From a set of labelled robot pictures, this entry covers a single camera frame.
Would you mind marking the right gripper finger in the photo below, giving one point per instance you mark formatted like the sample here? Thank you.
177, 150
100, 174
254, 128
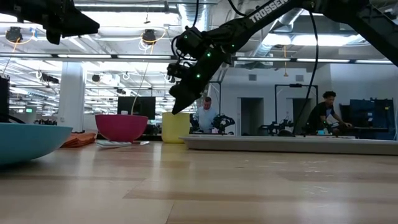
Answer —
186, 98

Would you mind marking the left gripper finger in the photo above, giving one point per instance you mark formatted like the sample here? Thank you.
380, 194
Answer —
82, 26

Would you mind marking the yellow cup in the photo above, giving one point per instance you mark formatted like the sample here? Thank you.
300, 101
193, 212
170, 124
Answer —
175, 127

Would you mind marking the pink bowl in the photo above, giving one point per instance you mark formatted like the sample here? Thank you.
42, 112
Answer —
121, 127

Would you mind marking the grey plastic tray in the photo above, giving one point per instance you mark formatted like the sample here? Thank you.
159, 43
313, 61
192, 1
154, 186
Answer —
280, 145

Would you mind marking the orange cloth napkin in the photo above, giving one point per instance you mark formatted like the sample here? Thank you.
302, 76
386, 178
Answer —
79, 140

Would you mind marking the blue plate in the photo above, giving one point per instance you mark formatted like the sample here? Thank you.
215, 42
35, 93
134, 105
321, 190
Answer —
28, 141

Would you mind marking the background black robot arm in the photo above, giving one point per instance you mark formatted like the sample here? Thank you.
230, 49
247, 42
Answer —
276, 127
224, 123

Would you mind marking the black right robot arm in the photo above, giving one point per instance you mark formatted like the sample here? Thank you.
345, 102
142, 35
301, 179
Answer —
270, 9

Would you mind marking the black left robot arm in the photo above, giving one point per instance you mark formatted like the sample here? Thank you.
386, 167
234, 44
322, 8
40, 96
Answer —
18, 7

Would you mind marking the long ceiling light bar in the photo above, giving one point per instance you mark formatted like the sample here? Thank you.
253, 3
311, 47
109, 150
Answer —
84, 56
264, 59

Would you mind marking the black computer monitor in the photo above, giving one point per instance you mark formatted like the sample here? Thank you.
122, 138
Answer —
143, 107

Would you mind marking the black ceiling-hung device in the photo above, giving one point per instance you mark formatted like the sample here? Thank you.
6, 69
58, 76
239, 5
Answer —
14, 34
149, 36

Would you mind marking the white pillar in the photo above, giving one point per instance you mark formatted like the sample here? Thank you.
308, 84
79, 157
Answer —
71, 96

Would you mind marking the green exit sign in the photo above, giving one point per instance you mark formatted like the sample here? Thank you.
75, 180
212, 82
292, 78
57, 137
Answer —
29, 110

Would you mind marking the blue cabinet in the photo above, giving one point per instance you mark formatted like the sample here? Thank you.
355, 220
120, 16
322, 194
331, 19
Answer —
373, 118

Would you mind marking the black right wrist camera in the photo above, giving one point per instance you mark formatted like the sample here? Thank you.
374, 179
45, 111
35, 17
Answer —
178, 70

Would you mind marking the silver ventilation duct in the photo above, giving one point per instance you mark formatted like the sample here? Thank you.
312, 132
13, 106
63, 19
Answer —
186, 15

